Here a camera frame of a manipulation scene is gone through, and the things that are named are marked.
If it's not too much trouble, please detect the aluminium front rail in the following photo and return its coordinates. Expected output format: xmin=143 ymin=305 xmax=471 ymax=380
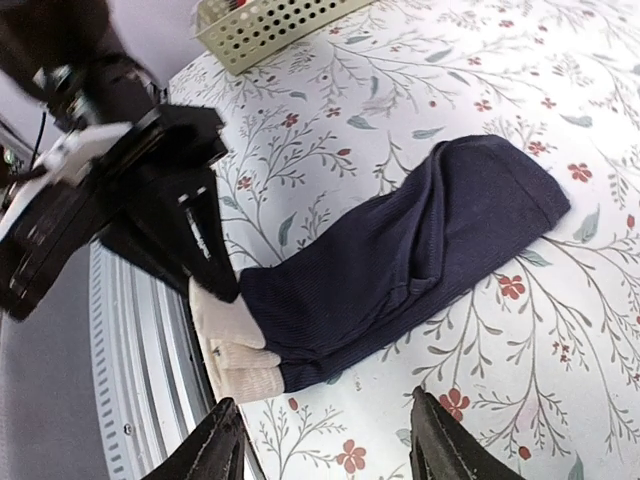
xmin=87 ymin=239 xmax=264 ymax=480

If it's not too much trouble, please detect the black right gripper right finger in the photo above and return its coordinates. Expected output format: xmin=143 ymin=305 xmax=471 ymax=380
xmin=410 ymin=387 xmax=522 ymax=480

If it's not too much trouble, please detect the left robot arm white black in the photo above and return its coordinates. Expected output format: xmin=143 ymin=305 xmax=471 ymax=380
xmin=1 ymin=1 xmax=239 ymax=321

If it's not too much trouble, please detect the cream perforated laundry basket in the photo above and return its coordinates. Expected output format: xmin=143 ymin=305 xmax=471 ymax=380
xmin=192 ymin=0 xmax=371 ymax=75

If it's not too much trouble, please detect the navy underwear with cream waistband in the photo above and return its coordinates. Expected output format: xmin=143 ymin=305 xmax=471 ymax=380
xmin=189 ymin=135 xmax=570 ymax=403

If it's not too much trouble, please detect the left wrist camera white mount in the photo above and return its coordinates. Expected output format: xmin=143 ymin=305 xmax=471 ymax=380
xmin=1 ymin=122 xmax=132 ymax=239

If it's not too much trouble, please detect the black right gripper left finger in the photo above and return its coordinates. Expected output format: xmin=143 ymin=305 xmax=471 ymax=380
xmin=144 ymin=398 xmax=245 ymax=480

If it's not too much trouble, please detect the floral tablecloth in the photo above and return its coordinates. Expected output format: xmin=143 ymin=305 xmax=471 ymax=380
xmin=171 ymin=1 xmax=639 ymax=479

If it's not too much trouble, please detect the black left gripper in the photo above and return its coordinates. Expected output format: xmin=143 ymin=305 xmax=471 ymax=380
xmin=1 ymin=104 xmax=240 ymax=320

